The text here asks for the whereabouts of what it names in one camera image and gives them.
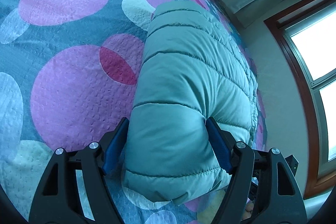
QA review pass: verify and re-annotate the polka dot bed cover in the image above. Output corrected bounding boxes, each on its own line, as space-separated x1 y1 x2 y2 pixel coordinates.
1 0 256 219

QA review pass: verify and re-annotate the teal quilted puffer jacket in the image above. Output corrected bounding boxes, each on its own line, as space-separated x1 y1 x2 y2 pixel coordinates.
121 1 258 205

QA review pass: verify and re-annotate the right wood-framed window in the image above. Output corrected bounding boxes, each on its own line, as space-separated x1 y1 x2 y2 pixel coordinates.
264 0 335 198

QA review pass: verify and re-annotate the person's hand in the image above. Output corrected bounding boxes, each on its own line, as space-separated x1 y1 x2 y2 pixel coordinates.
241 201 254 221

